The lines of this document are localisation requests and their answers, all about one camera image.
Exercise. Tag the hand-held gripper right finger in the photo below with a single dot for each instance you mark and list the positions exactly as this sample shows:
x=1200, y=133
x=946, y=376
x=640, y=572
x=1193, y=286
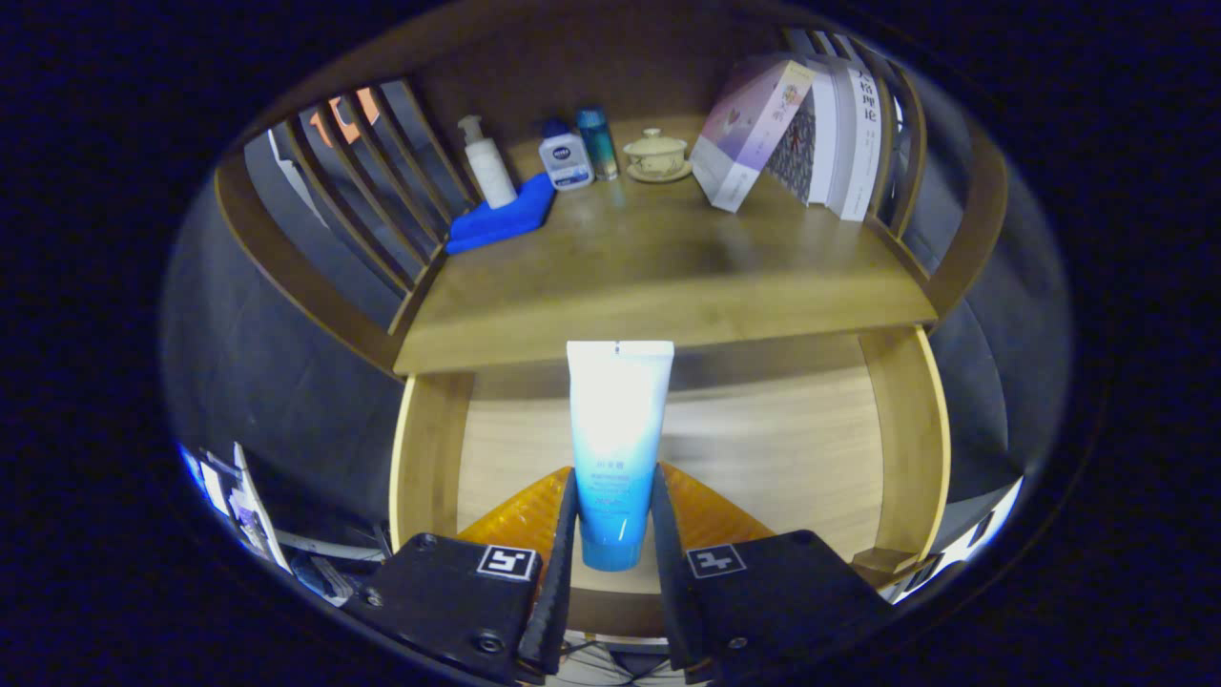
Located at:
x=672, y=611

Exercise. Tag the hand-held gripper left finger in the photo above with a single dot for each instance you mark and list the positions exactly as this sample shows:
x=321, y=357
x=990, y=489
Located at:
x=553, y=592

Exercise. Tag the white blue cream tube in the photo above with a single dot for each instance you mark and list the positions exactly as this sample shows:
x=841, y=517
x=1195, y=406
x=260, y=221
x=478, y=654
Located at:
x=615, y=429

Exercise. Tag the wooden drawer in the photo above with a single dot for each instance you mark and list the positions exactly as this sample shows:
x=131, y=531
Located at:
x=763, y=448

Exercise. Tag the wooden countertop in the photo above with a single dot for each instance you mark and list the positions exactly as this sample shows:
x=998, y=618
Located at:
x=668, y=277

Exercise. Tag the wooden cabinet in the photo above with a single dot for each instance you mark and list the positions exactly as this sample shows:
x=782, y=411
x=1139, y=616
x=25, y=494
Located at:
x=572, y=57

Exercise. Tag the black floor equipment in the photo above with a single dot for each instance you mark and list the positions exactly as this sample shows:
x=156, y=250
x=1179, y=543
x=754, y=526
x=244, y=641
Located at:
x=324, y=577

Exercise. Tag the white slotted panel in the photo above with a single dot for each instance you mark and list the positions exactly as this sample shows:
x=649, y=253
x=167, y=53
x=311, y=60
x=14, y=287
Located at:
x=963, y=539

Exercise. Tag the bright equipment stand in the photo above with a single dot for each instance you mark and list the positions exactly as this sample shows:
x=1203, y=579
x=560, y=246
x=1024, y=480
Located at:
x=246, y=506

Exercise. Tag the blue folded cloth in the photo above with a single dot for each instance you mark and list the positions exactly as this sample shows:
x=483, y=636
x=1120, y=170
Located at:
x=501, y=221

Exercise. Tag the white pump bottle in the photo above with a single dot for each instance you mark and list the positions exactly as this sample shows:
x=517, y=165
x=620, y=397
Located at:
x=488, y=170

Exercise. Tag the white lotion bottle blue cap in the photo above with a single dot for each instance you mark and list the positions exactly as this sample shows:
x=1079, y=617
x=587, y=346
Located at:
x=565, y=160

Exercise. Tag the beige lidded teacup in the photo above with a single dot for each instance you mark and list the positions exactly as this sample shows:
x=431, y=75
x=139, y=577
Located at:
x=656, y=156

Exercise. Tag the teal bottle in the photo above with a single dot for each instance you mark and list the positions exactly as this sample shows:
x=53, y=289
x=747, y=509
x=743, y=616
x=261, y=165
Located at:
x=599, y=145

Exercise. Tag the dark patterned book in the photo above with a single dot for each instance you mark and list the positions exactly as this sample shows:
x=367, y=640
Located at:
x=794, y=151

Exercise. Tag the purple white book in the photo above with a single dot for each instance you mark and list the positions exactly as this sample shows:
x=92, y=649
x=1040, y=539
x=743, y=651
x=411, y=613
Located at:
x=749, y=134

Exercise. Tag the thin white book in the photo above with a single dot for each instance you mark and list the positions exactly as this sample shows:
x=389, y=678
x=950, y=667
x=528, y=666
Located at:
x=825, y=143

